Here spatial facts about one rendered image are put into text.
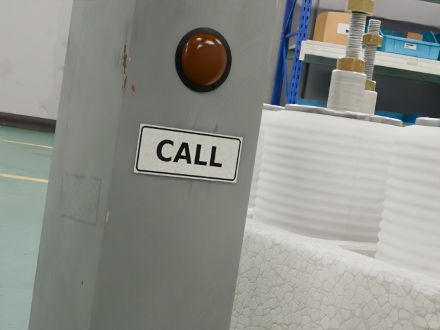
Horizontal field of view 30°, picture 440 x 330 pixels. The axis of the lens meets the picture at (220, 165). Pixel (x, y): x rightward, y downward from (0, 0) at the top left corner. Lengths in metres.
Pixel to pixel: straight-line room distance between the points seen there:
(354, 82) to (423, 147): 0.12
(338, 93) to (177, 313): 0.22
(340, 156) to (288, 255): 0.08
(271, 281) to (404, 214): 0.08
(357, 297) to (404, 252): 0.04
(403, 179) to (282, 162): 0.10
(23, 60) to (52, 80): 0.23
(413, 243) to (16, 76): 5.24
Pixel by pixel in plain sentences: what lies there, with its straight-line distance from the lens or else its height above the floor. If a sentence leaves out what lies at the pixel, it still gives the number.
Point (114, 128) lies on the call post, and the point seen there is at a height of 0.23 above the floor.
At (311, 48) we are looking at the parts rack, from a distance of 4.93.
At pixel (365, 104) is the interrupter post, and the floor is 0.27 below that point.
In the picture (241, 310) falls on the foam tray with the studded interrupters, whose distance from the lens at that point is 0.48.
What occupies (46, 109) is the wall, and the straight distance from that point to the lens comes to 5.58.
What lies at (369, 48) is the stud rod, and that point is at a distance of 0.70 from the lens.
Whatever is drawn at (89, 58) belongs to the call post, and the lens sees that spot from 0.37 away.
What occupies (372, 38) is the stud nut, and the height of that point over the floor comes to 0.32.
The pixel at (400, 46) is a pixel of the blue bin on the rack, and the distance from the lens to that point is 5.13.
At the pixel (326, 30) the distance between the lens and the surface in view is 5.02.
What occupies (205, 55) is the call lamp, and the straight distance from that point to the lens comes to 0.34.
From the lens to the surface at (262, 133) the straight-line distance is 0.59.
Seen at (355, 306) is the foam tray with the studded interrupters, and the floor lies 0.16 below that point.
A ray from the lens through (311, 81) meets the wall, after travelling 5.69.
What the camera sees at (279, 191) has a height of 0.20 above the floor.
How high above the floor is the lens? 0.24
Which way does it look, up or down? 3 degrees down
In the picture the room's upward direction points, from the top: 8 degrees clockwise
